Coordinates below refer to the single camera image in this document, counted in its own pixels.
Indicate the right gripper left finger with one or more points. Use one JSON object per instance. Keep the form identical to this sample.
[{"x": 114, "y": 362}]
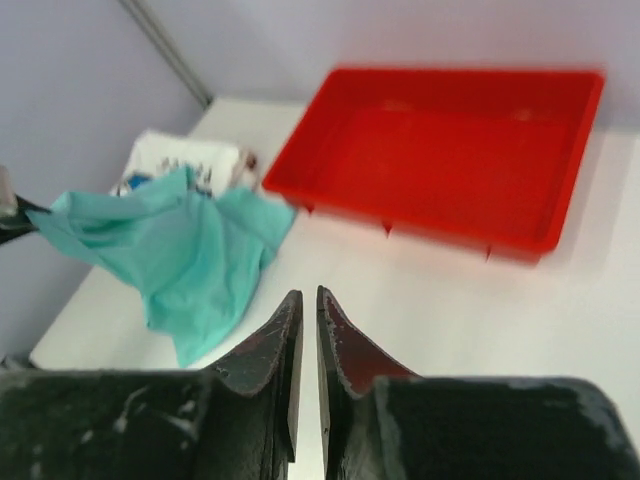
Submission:
[{"x": 233, "y": 419}]

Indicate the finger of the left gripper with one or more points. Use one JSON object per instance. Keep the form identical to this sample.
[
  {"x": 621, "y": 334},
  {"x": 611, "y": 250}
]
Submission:
[
  {"x": 14, "y": 232},
  {"x": 14, "y": 206}
]

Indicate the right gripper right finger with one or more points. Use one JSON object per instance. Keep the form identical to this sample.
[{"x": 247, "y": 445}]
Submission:
[{"x": 381, "y": 420}]

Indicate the teal t-shirt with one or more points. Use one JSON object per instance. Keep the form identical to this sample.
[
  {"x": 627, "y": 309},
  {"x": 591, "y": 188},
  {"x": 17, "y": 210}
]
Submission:
[{"x": 195, "y": 259}]

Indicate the folded white daisy t-shirt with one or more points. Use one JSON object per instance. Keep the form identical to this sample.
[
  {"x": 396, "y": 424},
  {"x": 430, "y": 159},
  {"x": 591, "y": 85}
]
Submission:
[{"x": 216, "y": 165}]

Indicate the red plastic bin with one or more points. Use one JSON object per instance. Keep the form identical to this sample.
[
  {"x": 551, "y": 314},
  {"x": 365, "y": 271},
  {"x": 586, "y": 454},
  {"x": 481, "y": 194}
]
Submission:
[{"x": 482, "y": 158}]

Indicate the left aluminium corner post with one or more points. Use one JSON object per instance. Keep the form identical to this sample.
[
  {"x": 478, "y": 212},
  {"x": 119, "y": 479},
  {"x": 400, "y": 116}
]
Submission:
[{"x": 157, "y": 34}]

